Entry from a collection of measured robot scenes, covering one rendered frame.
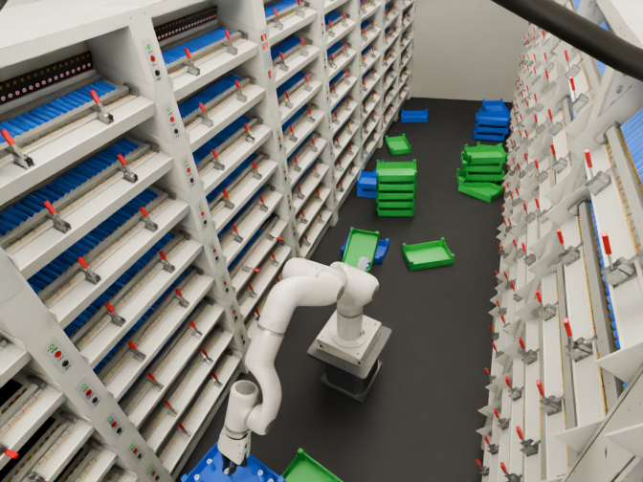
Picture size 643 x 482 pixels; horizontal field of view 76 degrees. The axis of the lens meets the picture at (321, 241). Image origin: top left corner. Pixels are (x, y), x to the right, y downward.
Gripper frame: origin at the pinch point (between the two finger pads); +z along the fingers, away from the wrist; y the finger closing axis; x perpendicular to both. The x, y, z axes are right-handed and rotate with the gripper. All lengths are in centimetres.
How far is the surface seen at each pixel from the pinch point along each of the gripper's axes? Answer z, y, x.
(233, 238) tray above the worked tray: -47, 62, -61
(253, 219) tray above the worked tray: -53, 64, -77
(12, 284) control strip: -60, 44, 41
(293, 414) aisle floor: 31, 11, -66
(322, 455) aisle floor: 33, -12, -57
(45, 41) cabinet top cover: -115, 55, 28
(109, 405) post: -9.1, 40.6, 15.2
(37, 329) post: -45, 43, 36
